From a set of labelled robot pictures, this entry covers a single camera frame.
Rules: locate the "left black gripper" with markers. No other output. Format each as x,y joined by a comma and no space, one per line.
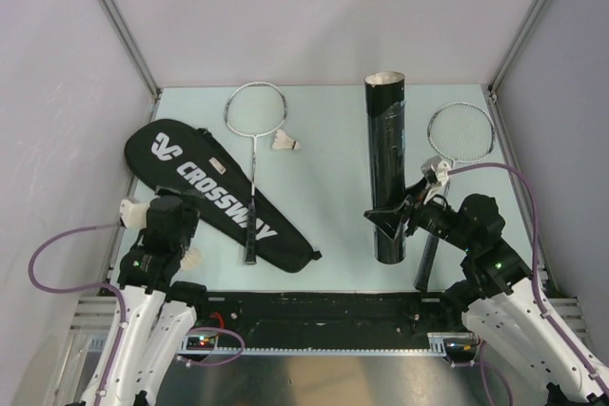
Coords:
191,216

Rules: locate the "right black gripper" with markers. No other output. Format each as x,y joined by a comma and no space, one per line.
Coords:
389,220

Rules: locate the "shuttlecock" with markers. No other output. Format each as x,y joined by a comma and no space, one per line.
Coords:
191,259
283,141

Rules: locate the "black shuttlecock tube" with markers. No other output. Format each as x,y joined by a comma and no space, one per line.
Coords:
385,105

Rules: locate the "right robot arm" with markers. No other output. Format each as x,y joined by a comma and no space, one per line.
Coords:
498,299

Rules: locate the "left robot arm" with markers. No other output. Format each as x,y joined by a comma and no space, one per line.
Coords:
153,311

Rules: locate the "right white badminton racket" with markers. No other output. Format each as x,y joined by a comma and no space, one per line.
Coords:
461,133

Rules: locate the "white badminton racket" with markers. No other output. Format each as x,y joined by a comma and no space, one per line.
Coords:
461,133
254,110

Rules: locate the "left white badminton racket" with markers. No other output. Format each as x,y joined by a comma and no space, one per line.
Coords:
254,110

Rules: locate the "black racket cover bag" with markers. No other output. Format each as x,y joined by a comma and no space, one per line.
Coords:
171,154

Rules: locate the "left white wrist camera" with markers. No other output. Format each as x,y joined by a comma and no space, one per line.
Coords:
133,214

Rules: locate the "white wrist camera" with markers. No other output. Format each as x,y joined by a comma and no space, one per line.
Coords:
436,172
133,214

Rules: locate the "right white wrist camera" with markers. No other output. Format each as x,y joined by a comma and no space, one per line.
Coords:
436,172

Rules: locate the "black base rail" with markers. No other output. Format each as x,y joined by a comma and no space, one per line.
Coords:
329,321

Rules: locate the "right aluminium frame post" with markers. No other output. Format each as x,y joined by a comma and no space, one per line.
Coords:
526,29

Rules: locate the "aluminium frame post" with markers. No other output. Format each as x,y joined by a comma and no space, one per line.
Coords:
128,42
526,29

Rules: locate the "left aluminium frame post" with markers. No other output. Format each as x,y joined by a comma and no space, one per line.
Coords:
128,42

